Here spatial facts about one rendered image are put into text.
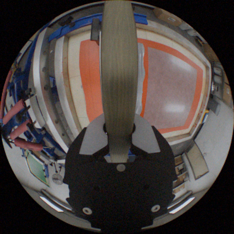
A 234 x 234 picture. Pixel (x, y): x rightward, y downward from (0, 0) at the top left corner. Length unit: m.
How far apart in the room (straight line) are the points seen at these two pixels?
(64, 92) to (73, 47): 0.17
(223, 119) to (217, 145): 0.94
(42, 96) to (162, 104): 0.44
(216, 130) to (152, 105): 3.60
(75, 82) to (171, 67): 0.35
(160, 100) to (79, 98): 0.30
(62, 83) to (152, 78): 0.30
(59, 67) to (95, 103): 0.19
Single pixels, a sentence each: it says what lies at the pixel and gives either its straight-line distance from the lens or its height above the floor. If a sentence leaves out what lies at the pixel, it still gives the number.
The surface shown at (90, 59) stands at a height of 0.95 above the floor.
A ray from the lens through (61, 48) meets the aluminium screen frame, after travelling 0.30.
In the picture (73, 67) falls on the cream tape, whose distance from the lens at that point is 0.29.
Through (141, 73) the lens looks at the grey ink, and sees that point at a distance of 0.25.
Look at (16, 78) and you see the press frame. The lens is 0.68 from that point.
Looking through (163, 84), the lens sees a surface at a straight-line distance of 0.30.
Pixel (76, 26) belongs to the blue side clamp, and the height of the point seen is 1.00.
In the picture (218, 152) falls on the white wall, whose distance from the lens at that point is 3.91.
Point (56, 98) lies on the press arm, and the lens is 0.42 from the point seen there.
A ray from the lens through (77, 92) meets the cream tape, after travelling 0.29.
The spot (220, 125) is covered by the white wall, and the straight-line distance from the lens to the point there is 3.70.
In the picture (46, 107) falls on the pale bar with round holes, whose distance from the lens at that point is 0.29.
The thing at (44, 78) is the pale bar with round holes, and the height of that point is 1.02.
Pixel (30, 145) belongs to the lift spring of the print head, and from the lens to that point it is 0.71.
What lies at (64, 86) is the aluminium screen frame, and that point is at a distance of 0.27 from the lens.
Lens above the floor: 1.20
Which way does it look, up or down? 58 degrees down
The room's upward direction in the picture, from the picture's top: 180 degrees clockwise
